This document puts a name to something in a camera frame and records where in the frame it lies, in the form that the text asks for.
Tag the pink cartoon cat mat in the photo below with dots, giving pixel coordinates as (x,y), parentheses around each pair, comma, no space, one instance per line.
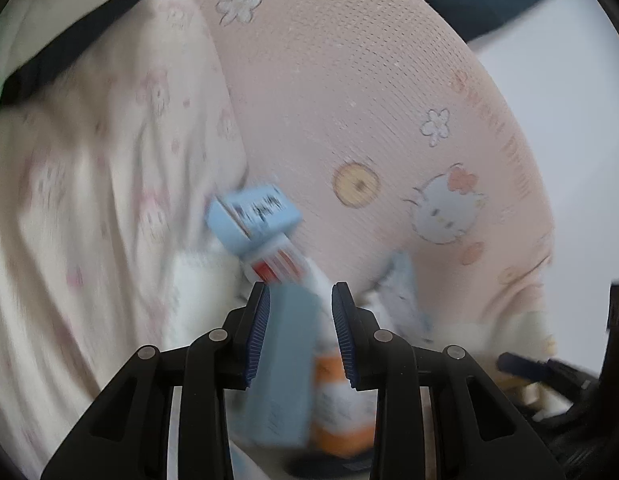
(339,85)

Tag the pale grey packet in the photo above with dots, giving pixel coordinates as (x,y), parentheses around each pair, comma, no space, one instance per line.
(399,285)

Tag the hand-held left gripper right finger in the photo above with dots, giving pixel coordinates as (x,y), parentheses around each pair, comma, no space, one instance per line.
(344,335)

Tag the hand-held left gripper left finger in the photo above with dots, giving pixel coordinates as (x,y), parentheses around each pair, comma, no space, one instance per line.
(257,335)

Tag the orange white box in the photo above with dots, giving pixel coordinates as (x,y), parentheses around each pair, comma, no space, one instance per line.
(339,410)

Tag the red white striped box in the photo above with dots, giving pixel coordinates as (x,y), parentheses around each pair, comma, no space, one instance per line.
(274,262)

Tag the pale teal box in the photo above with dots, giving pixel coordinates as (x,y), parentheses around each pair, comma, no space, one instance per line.
(284,360)

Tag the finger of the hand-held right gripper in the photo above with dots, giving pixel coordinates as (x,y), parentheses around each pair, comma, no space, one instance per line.
(529,364)

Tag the white pink floral blanket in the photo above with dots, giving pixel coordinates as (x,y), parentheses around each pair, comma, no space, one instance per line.
(89,210)

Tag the light blue box black calligraphy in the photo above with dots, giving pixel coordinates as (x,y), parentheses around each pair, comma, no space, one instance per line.
(229,225)

